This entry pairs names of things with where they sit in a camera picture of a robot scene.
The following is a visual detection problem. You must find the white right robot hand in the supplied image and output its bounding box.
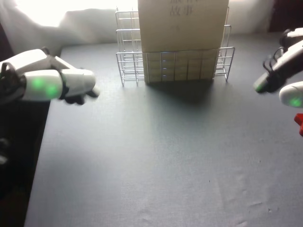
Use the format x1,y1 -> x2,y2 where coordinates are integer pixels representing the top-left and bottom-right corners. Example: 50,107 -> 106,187
252,27 -> 303,109

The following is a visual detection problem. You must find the beige paperback book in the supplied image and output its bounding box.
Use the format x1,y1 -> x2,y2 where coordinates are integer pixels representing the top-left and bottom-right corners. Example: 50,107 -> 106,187
137,0 -> 231,84

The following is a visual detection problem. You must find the red star block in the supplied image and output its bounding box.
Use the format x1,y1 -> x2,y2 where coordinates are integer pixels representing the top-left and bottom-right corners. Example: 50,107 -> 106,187
293,113 -> 303,137

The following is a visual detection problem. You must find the grey table cloth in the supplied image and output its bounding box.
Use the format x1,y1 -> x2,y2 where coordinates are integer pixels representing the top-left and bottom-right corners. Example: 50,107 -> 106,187
22,32 -> 303,227

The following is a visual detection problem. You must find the white backdrop cloth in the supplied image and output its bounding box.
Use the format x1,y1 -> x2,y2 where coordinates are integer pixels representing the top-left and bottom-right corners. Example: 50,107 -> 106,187
0,0 -> 303,52

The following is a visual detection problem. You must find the white wire file rack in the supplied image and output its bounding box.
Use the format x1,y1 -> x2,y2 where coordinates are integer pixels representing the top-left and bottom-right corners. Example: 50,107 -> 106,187
115,6 -> 236,87

